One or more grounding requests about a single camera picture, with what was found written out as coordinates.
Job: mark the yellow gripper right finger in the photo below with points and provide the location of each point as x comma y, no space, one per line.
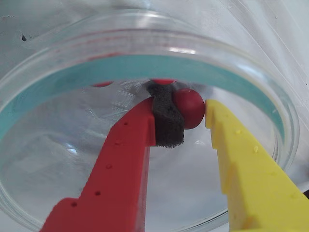
256,183

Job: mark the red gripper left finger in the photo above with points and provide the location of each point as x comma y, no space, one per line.
116,174

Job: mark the red round candy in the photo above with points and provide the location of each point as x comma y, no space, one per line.
190,108
163,81
102,84

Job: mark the clear glass bowl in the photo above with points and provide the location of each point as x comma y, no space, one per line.
60,133

